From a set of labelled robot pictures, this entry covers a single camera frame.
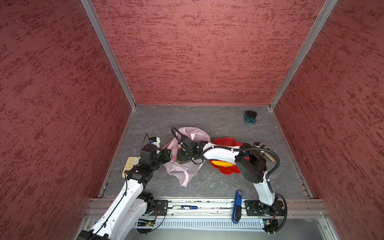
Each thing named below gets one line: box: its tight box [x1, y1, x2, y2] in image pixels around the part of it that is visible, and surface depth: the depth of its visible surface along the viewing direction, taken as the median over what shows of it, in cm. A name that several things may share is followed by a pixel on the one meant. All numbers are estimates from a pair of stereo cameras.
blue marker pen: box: [172, 205, 198, 210], surface depth 75 cm
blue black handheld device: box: [231, 190, 243, 224], surface depth 76 cm
